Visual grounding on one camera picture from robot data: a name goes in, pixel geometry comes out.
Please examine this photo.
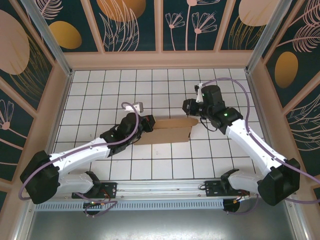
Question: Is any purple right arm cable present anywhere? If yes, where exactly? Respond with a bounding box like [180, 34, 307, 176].
[203, 77, 320, 215]

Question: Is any slotted grey cable tray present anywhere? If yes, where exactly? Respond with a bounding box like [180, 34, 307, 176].
[34, 199, 225, 212]

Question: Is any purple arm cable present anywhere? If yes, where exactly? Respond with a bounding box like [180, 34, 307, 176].
[19, 101, 141, 219]
[203, 77, 320, 215]

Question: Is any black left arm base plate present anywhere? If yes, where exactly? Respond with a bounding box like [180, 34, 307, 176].
[71, 181, 118, 200]

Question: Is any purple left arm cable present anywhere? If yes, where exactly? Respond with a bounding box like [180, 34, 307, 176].
[19, 101, 141, 219]

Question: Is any grey metal sheet panel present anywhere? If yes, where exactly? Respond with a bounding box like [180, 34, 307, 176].
[14, 196, 308, 240]

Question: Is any brown cardboard box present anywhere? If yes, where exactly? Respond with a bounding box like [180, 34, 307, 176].
[133, 118, 200, 147]

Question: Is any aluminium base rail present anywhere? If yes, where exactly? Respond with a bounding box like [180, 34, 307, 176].
[24, 176, 297, 201]

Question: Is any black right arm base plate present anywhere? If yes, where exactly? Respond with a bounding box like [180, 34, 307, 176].
[204, 179, 251, 199]

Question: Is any aluminium corner post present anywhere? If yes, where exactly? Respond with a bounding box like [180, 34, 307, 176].
[20, 0, 74, 77]
[245, 0, 294, 74]

